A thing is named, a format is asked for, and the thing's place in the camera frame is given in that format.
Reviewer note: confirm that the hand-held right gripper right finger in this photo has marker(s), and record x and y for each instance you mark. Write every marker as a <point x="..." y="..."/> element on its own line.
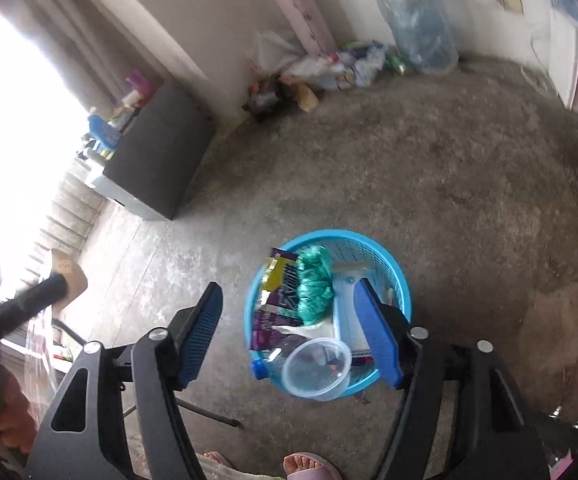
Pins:
<point x="376" y="330"/>

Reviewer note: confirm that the paper on wall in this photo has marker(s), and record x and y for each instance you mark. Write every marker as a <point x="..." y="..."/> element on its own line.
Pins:
<point x="510" y="2"/>

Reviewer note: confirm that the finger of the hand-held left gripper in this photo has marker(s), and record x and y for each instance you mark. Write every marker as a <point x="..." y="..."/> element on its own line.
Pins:
<point x="34" y="300"/>

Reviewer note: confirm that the blue white cardboard box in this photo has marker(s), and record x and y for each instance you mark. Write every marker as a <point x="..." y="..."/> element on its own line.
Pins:
<point x="349" y="305"/>

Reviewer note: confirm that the person's right foot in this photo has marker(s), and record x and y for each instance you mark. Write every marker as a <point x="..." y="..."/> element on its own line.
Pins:
<point x="300" y="466"/>

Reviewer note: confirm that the crushed clear bottle blue cap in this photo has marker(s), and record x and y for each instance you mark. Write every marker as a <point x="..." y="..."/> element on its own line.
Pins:
<point x="258" y="369"/>

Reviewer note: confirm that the blue plastic mesh basket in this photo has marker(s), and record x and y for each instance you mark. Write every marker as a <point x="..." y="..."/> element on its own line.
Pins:
<point x="269" y="265"/>

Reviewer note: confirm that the grey curtain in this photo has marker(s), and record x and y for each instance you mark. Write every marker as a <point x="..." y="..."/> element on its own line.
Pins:
<point x="69" y="25"/>

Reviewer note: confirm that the white plastic bag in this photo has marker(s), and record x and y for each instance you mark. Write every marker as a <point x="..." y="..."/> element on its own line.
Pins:
<point x="274" y="50"/>

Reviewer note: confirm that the person's foot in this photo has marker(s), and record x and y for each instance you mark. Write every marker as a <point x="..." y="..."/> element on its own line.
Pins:
<point x="300" y="466"/>
<point x="216" y="459"/>

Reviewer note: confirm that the green plastic bag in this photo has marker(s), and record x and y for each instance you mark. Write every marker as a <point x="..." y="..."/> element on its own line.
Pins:
<point x="314" y="285"/>

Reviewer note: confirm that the person's left foot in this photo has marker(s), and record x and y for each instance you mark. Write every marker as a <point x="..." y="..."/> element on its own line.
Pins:
<point x="216" y="459"/>

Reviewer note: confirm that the pink roll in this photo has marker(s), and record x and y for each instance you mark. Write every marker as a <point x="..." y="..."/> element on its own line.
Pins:
<point x="299" y="0"/>

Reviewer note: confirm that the purple yellow snack packet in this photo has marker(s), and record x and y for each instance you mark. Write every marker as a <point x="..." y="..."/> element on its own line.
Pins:
<point x="279" y="280"/>

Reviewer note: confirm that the tan cardboard box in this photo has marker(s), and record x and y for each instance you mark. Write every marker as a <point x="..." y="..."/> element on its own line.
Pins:
<point x="76" y="292"/>

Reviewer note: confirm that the pink slipper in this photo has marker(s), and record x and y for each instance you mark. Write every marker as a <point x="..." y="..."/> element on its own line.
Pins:
<point x="326" y="467"/>

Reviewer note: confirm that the metal window railing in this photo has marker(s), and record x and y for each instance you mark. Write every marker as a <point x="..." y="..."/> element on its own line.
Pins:
<point x="69" y="220"/>

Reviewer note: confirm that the grey cabinet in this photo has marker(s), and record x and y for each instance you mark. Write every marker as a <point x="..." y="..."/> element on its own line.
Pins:
<point x="159" y="160"/>

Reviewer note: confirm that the pile of plastic waste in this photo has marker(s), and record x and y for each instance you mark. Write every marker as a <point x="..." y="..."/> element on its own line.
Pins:
<point x="329" y="67"/>

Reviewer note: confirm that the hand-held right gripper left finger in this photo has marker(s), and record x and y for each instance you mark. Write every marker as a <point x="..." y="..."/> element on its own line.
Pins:
<point x="201" y="330"/>

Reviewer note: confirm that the large blue water jug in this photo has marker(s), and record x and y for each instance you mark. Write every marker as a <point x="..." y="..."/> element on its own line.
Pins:
<point x="419" y="15"/>

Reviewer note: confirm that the fruit print tablecloth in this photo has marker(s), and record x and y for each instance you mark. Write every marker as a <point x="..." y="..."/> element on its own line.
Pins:
<point x="39" y="355"/>

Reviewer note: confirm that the orange brown cloth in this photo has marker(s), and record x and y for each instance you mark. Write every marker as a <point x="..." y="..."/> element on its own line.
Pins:
<point x="16" y="410"/>

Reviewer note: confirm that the clear plastic cup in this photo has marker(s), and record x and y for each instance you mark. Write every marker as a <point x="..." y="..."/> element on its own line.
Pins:
<point x="314" y="372"/>

